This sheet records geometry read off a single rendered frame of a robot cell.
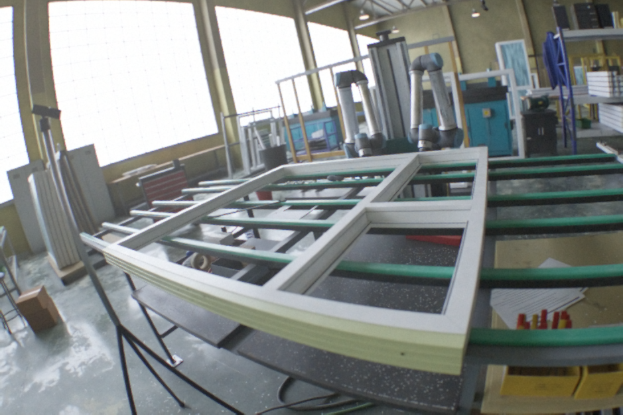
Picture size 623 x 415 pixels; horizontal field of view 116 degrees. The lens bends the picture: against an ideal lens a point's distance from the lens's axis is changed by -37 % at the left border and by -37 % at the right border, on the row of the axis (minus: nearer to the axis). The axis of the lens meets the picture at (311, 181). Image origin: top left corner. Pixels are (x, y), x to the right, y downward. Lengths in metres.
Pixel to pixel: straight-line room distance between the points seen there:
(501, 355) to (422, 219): 0.60
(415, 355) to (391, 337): 0.05
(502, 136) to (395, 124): 3.01
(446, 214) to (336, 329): 0.60
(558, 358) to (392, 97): 2.43
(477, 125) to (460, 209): 4.43
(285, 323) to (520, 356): 0.45
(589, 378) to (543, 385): 0.11
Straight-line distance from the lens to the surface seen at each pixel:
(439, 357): 0.53
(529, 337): 0.62
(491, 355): 0.60
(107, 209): 8.09
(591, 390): 0.82
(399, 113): 2.72
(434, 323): 0.54
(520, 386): 0.79
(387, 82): 2.73
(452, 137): 2.41
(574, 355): 0.63
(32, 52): 8.52
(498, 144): 5.46
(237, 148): 10.58
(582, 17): 5.66
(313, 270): 0.83
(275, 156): 6.07
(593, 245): 1.42
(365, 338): 0.55
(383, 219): 1.09
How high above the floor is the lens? 1.30
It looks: 13 degrees down
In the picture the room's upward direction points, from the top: 13 degrees counter-clockwise
